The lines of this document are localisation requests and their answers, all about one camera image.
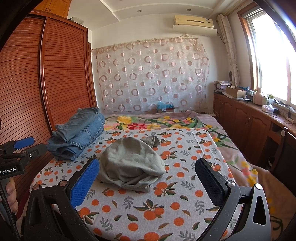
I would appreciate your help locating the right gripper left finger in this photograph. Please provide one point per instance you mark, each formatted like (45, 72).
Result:
(51, 213)

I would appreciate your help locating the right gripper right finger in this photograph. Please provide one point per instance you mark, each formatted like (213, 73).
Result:
(253, 222)

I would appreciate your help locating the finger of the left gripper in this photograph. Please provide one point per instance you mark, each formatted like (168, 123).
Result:
(23, 142)
(9, 155)

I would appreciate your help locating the grey-green pants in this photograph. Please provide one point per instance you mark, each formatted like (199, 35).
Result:
(132, 163)

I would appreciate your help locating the person's left hand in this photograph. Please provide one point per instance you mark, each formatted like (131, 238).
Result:
(11, 198)

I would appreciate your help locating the orange print bed sheet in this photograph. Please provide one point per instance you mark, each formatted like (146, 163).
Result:
(177, 207)

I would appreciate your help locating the folded blue jeans stack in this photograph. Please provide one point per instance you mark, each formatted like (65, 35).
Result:
(70, 139)

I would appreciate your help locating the wooden side cabinet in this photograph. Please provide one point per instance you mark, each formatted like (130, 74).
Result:
(264, 139)

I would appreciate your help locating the brown wooden wardrobe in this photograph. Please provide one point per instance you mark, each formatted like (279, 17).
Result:
(46, 76)

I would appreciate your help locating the white plastic jug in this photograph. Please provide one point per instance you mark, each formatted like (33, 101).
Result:
(257, 96)

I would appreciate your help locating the cardboard box on cabinet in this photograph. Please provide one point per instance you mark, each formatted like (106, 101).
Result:
(235, 92)

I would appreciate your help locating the stack of books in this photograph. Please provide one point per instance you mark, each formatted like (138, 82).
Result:
(221, 85)

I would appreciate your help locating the blue item in box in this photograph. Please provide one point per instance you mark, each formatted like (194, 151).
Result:
(164, 108)

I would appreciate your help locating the pink circle pattern curtain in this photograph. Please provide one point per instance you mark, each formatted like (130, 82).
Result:
(135, 77)

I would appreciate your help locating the wooden framed window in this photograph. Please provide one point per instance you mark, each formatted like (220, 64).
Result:
(272, 55)

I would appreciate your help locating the beige window curtain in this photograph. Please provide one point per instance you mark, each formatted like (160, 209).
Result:
(228, 38)

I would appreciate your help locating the white wall air conditioner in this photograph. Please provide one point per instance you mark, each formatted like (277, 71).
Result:
(194, 25)

